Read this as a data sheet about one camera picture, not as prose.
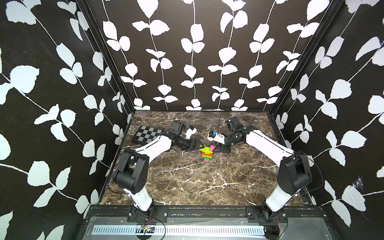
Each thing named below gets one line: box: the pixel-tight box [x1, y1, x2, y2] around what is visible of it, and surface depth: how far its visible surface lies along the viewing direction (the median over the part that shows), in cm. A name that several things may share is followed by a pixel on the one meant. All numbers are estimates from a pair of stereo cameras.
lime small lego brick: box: [199, 144, 213, 155], surface depth 86 cm
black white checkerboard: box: [133, 125, 163, 144], surface depth 106 cm
